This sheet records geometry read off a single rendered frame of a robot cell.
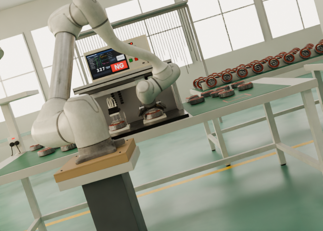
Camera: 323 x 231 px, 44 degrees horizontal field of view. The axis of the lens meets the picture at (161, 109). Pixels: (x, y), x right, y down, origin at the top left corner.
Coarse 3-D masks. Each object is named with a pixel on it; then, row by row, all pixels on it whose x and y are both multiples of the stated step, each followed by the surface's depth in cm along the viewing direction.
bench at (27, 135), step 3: (27, 132) 608; (30, 132) 584; (21, 135) 570; (24, 135) 549; (27, 135) 542; (30, 135) 542; (6, 138) 616; (24, 138) 542; (27, 138) 542; (0, 141) 585; (3, 141) 563; (6, 141) 543; (0, 144) 541; (3, 144) 541; (6, 144) 541
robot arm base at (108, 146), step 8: (96, 144) 169; (104, 144) 171; (112, 144) 175; (120, 144) 176; (80, 152) 172; (88, 152) 169; (96, 152) 169; (104, 152) 169; (112, 152) 168; (80, 160) 168
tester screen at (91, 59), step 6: (96, 54) 264; (102, 54) 264; (108, 54) 264; (114, 54) 265; (120, 54) 265; (90, 60) 264; (96, 60) 264; (102, 60) 265; (108, 60) 265; (120, 60) 265; (90, 66) 264; (96, 66) 265; (102, 66) 265; (108, 66) 265; (96, 72) 265; (114, 72) 266
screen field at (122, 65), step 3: (114, 63) 265; (117, 63) 265; (120, 63) 265; (123, 63) 265; (111, 66) 265; (114, 66) 265; (117, 66) 265; (120, 66) 265; (123, 66) 266; (126, 66) 266; (114, 69) 265; (117, 69) 266; (120, 69) 266
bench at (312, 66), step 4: (320, 60) 331; (308, 64) 328; (312, 64) 317; (316, 64) 310; (320, 64) 303; (308, 68) 327; (312, 68) 319; (316, 68) 312; (320, 68) 305; (312, 72) 330; (316, 72) 327; (316, 76) 327; (320, 76) 327; (320, 80) 328; (320, 84) 328; (316, 88) 332; (320, 88) 328; (320, 92) 329; (320, 96) 329; (320, 100) 332; (320, 104) 334
